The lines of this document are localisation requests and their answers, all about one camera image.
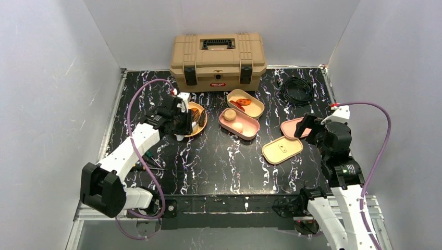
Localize white metal food tongs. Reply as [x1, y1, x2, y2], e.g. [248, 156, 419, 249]
[176, 109, 196, 141]

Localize fried chicken piece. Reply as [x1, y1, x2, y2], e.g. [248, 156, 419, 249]
[190, 107, 201, 121]

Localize dark brown sea cucumber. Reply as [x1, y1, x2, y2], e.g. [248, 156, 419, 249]
[198, 110, 206, 128]

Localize round beige bun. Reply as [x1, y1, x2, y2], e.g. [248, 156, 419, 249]
[223, 109, 237, 122]

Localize red sausage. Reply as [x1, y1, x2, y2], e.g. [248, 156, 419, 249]
[230, 101, 245, 112]

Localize white boiled egg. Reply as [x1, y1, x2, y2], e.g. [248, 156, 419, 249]
[231, 122, 243, 133]

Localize orange chicken wing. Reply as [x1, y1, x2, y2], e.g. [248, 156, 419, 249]
[236, 98, 251, 106]

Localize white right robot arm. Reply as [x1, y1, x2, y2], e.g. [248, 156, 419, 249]
[272, 115, 381, 249]

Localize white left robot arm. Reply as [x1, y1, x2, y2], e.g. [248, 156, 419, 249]
[80, 92, 195, 218]

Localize pink lunch box lid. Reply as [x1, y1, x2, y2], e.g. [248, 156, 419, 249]
[280, 117, 311, 140]

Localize beige lunch box lid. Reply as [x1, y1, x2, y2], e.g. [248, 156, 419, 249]
[262, 136, 303, 165]

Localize pink lunch box tray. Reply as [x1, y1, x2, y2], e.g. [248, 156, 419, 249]
[219, 108, 260, 141]

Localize beige lunch box tray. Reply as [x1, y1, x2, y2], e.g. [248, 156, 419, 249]
[227, 89, 265, 120]

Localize tan plastic toolbox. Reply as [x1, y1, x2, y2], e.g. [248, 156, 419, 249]
[169, 33, 267, 93]

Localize coiled black cable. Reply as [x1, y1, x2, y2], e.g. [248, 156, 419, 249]
[277, 76, 316, 106]

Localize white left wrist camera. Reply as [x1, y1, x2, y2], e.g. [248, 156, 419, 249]
[177, 92, 191, 113]

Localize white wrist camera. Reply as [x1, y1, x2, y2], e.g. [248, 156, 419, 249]
[177, 92, 191, 113]
[321, 104, 350, 125]

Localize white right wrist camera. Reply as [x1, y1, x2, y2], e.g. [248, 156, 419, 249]
[321, 104, 350, 125]

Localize green handled screwdriver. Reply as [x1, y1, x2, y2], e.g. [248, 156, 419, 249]
[144, 151, 162, 168]

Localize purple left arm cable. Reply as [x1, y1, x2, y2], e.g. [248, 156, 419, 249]
[115, 78, 177, 241]

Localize black yellow handled screwdriver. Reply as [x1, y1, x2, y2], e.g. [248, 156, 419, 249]
[131, 165, 164, 171]

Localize aluminium base frame rail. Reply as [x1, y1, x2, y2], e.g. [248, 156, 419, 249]
[66, 194, 392, 249]

